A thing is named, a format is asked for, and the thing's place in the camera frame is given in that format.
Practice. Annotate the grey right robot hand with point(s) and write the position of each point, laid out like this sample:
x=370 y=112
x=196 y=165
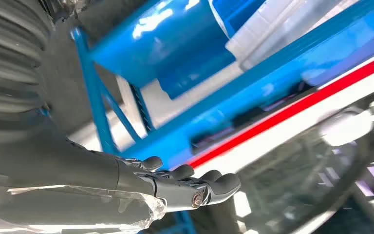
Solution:
x=61 y=168

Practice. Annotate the blue metal shelf rack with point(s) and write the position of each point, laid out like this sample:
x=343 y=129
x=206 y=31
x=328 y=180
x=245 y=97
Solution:
x=174 y=135

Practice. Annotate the clear plastic bin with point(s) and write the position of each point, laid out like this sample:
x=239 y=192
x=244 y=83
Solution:
x=264 y=35

